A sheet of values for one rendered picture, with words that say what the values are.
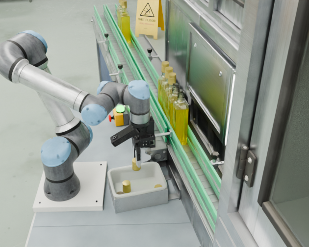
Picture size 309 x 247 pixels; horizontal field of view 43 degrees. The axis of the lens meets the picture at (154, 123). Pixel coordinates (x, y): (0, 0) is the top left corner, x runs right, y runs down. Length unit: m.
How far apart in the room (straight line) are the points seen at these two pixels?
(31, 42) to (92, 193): 0.65
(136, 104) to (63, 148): 0.35
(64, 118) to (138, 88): 0.39
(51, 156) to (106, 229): 0.35
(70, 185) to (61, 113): 0.30
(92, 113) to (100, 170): 0.52
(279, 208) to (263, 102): 0.15
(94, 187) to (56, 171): 0.20
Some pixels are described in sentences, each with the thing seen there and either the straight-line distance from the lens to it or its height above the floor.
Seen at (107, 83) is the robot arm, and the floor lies 1.25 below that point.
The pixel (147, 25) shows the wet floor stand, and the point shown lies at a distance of 5.10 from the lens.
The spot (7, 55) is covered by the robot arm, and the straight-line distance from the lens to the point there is 1.48.
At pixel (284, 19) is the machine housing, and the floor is 1.79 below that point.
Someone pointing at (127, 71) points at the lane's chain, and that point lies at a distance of 2.36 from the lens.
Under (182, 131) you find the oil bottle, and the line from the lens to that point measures 1.70.
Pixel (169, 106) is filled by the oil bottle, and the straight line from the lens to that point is 1.70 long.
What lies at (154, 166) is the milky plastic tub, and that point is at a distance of 1.72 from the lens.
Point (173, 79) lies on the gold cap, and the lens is 1.70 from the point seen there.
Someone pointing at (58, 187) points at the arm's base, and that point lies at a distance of 1.64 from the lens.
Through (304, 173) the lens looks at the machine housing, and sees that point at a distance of 0.51.
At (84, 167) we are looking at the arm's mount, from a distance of 1.81.
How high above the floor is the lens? 1.94
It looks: 34 degrees down
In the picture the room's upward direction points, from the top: straight up
